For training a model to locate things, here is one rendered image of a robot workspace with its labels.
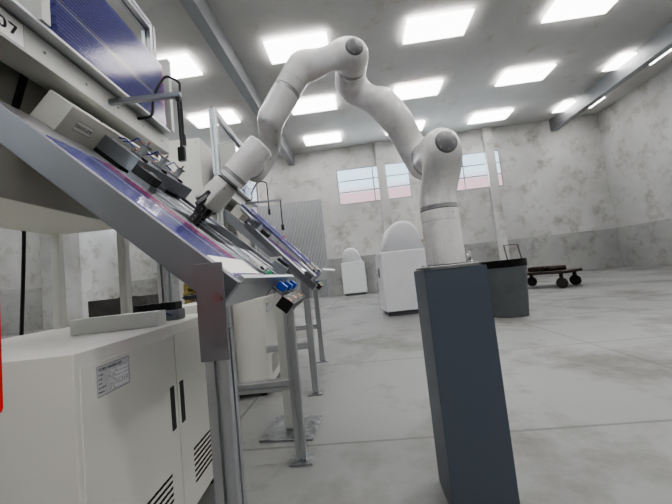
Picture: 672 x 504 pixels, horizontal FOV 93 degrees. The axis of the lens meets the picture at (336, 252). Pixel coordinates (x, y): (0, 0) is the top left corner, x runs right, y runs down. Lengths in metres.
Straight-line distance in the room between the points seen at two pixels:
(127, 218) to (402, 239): 4.58
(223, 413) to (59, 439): 0.32
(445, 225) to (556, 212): 12.37
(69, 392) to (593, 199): 13.99
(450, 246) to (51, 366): 0.97
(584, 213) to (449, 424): 12.99
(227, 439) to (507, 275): 3.89
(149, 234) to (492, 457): 1.03
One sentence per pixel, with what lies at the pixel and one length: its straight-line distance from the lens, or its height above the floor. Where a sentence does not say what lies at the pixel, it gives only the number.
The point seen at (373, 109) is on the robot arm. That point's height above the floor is 1.23.
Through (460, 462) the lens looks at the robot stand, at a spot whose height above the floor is 0.16.
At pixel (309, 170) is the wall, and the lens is 12.07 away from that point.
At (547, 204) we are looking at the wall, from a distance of 13.26.
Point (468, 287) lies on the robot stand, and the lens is 1.00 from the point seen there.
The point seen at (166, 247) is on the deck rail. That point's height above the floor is 0.80.
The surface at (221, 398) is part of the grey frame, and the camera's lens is 0.63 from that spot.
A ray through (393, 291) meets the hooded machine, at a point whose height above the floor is 0.37.
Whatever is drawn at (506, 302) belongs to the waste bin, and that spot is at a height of 0.18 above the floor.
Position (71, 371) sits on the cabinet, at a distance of 0.80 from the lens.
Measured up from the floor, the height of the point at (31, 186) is 1.05.
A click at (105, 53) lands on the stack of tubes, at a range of 1.36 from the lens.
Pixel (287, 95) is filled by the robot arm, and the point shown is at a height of 1.29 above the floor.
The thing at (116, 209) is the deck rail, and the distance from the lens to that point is 0.75.
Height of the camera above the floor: 0.71
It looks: 4 degrees up
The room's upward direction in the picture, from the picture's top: 6 degrees counter-clockwise
